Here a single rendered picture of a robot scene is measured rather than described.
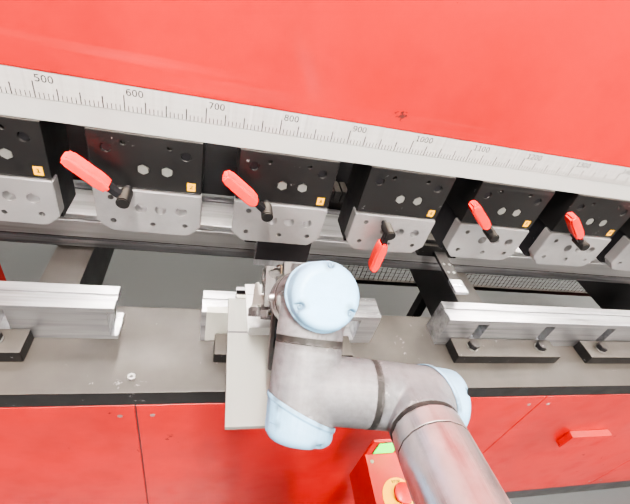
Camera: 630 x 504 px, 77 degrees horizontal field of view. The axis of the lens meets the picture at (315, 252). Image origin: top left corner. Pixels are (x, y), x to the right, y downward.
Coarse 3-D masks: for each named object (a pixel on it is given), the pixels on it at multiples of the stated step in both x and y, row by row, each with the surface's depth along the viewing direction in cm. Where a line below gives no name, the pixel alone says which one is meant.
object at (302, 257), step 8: (256, 248) 73; (264, 248) 73; (272, 248) 74; (280, 248) 74; (288, 248) 74; (296, 248) 74; (304, 248) 75; (256, 256) 74; (264, 256) 75; (272, 256) 75; (280, 256) 75; (288, 256) 75; (296, 256) 76; (304, 256) 76; (256, 264) 77; (264, 264) 77; (272, 264) 77
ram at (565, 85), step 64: (0, 0) 42; (64, 0) 42; (128, 0) 43; (192, 0) 44; (256, 0) 45; (320, 0) 46; (384, 0) 47; (448, 0) 48; (512, 0) 49; (576, 0) 50; (0, 64) 46; (64, 64) 46; (128, 64) 47; (192, 64) 48; (256, 64) 49; (320, 64) 50; (384, 64) 51; (448, 64) 53; (512, 64) 54; (576, 64) 55; (128, 128) 52; (192, 128) 53; (448, 128) 59; (512, 128) 60; (576, 128) 62; (576, 192) 71
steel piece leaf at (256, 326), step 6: (246, 294) 81; (246, 300) 80; (246, 306) 79; (252, 318) 77; (258, 318) 77; (252, 324) 76; (258, 324) 76; (264, 324) 76; (252, 330) 73; (258, 330) 73; (264, 330) 74
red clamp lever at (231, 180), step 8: (224, 176) 55; (232, 176) 55; (224, 184) 56; (232, 184) 55; (240, 184) 56; (240, 192) 56; (248, 192) 57; (248, 200) 57; (256, 200) 58; (264, 200) 62; (264, 208) 59; (264, 216) 59; (272, 216) 60
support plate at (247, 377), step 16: (240, 304) 79; (240, 320) 76; (240, 336) 73; (256, 336) 74; (240, 352) 71; (256, 352) 71; (240, 368) 68; (256, 368) 69; (240, 384) 66; (256, 384) 67; (240, 400) 64; (256, 400) 65; (240, 416) 62; (256, 416) 63
